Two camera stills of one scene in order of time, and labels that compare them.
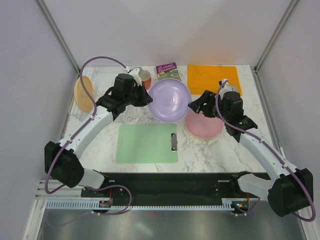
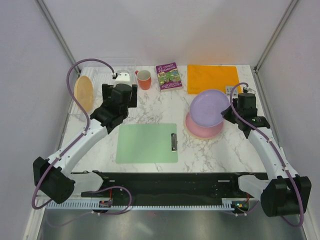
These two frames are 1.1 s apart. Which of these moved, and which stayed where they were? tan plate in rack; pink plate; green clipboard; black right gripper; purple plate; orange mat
Moved: purple plate; black right gripper
Stayed: green clipboard; orange mat; pink plate; tan plate in rack
